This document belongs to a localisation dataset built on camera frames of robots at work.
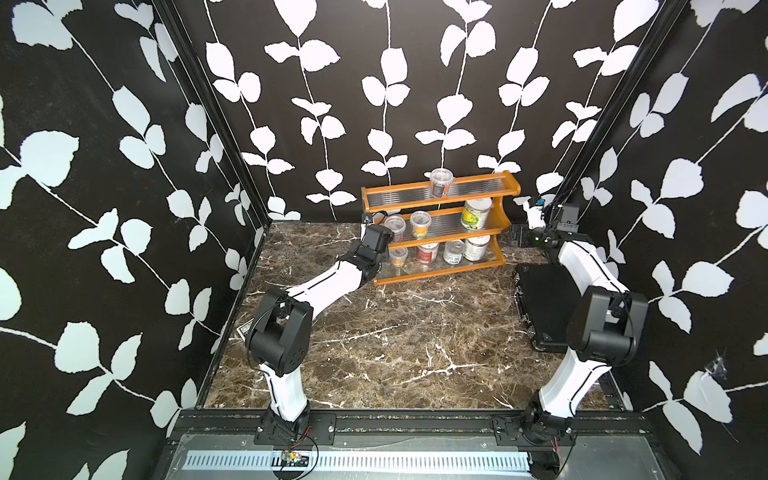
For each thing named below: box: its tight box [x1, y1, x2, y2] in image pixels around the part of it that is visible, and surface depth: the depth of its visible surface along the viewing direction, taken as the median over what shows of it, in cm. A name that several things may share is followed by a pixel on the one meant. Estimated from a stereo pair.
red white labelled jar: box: [417, 243, 439, 264], surface depth 104 cm
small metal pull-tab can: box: [443, 240, 465, 265], surface depth 106 cm
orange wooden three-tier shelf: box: [361, 171, 521, 287], surface depth 103 cm
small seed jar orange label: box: [388, 247, 409, 268], surface depth 103 cm
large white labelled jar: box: [463, 235, 491, 262], surface depth 105 cm
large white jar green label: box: [460, 197, 493, 231], surface depth 95 cm
